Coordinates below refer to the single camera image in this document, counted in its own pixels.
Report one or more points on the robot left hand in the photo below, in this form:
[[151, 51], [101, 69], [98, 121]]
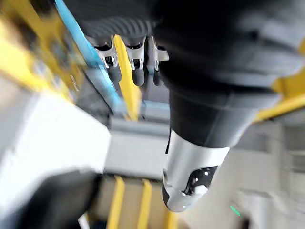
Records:
[[214, 59]]

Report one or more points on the yellow shelf cross beam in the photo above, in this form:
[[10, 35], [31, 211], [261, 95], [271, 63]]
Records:
[[283, 105]]

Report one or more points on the grey shelf board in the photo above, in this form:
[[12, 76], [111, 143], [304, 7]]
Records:
[[138, 140]]

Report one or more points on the yellow shelf slat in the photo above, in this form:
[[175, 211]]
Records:
[[145, 205], [116, 205]]

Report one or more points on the yellow metal shelf rack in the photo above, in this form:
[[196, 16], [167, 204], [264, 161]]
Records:
[[35, 43]]

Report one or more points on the black plastic housing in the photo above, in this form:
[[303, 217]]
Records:
[[57, 200]]

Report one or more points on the yellow shelf upright post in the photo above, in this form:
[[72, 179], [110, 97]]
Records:
[[128, 90]]

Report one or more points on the blue metal rail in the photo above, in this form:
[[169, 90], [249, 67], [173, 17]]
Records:
[[83, 45]]

